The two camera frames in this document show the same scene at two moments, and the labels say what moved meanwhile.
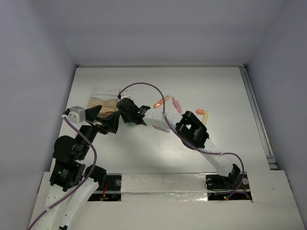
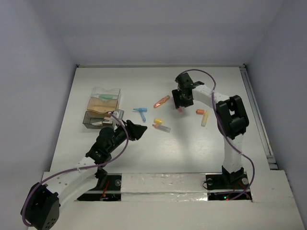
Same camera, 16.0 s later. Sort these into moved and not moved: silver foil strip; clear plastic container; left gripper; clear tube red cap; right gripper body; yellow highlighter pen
Moved: right gripper body; left gripper
Not moved: yellow highlighter pen; silver foil strip; clear plastic container; clear tube red cap
